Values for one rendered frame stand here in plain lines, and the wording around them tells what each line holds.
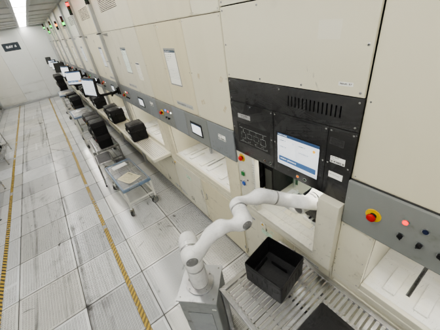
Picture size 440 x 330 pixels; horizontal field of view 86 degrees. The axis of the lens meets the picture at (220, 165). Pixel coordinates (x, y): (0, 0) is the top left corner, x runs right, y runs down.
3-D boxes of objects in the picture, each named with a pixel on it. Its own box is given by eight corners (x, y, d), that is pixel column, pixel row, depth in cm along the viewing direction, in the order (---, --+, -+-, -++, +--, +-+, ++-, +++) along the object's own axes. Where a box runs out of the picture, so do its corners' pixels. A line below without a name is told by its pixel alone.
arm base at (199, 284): (183, 294, 160) (177, 278, 150) (190, 268, 175) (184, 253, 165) (211, 296, 156) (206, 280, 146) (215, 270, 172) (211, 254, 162)
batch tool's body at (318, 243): (245, 262, 258) (221, 79, 154) (301, 217, 300) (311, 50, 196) (316, 332, 195) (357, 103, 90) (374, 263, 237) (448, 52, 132)
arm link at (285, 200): (287, 190, 135) (324, 198, 147) (269, 190, 149) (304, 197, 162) (285, 205, 133) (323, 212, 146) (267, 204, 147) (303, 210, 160)
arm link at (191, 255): (186, 251, 154) (190, 273, 141) (174, 243, 147) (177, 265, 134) (249, 208, 150) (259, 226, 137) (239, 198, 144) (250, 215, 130)
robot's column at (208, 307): (197, 348, 198) (175, 300, 157) (203, 312, 221) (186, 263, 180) (230, 352, 192) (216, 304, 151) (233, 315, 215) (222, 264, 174)
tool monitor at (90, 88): (88, 101, 386) (77, 78, 367) (118, 92, 408) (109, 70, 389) (93, 105, 356) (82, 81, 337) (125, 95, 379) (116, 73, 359)
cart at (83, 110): (82, 139, 631) (67, 110, 587) (100, 133, 652) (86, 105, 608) (88, 149, 573) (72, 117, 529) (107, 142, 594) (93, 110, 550)
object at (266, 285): (268, 251, 179) (268, 236, 170) (302, 272, 161) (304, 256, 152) (245, 277, 163) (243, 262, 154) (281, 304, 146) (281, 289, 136)
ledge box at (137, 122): (128, 137, 391) (122, 123, 377) (144, 131, 402) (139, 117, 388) (133, 143, 369) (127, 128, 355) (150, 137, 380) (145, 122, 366)
